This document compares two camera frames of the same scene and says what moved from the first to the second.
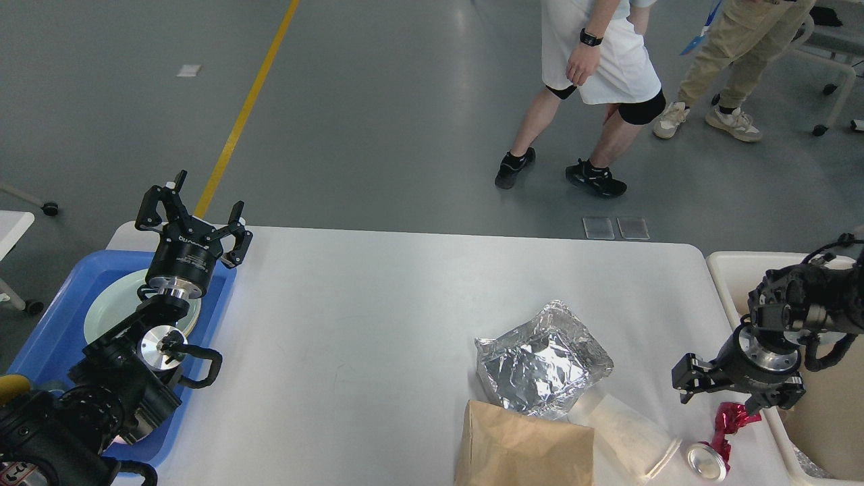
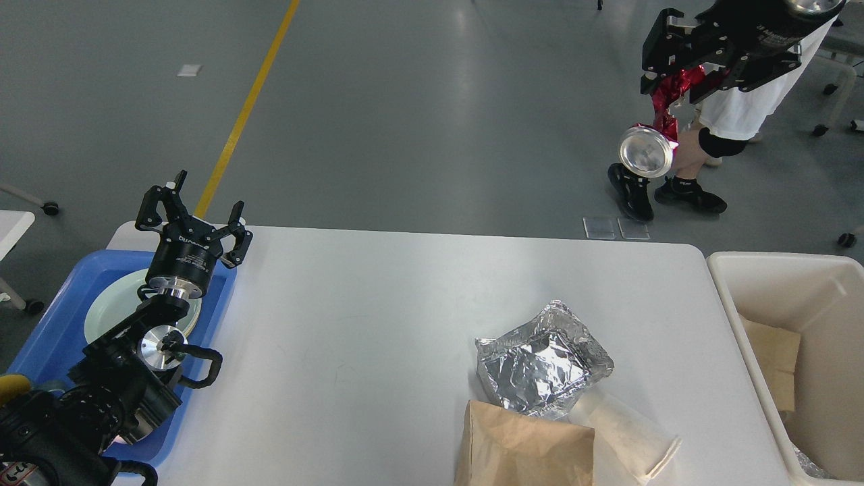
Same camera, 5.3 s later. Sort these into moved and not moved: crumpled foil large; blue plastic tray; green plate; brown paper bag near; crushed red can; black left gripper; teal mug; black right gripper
Moved: black right gripper; crushed red can
Not moved: green plate; blue plastic tray; black left gripper; crumpled foil large; teal mug; brown paper bag near
